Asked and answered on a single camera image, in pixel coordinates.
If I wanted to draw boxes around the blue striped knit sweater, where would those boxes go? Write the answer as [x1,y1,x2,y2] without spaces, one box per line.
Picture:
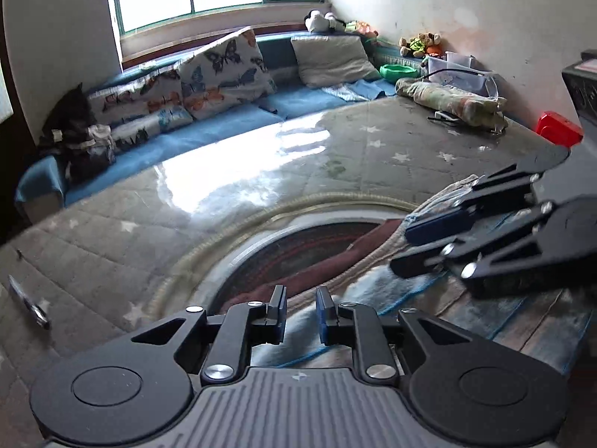
[218,173,594,376]

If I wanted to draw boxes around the orange green plush toys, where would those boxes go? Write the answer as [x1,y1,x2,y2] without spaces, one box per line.
[345,20,378,40]

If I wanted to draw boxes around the red plastic stool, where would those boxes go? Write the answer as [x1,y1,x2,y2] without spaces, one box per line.
[534,111,584,149]

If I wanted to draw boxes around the grey plain pillow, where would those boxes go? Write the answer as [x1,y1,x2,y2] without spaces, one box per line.
[290,35,381,88]

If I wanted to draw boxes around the colourful plush toy by wall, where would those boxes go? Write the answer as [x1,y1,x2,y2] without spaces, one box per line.
[398,32,444,59]

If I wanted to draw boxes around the butterfly print pillow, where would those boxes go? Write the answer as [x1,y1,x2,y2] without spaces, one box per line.
[176,27,276,120]

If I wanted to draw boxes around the white plush toy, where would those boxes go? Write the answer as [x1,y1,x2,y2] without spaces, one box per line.
[304,9,346,34]

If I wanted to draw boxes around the folded yellow blanket bundle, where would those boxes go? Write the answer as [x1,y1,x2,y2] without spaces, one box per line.
[395,78,508,133]

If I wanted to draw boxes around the butterfly print bolster cushion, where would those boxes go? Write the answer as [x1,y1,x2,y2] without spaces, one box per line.
[88,67,193,154]

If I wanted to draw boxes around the green plastic bowl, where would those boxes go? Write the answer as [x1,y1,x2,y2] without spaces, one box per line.
[379,64,420,84]

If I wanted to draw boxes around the blue cushioned window bench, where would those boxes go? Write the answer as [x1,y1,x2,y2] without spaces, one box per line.
[14,29,412,211]

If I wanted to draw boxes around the clear plastic storage box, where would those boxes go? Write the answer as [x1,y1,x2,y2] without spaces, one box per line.
[421,57,499,97]

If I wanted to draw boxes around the black bag on bench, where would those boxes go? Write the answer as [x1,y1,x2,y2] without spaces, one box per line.
[37,83,116,185]

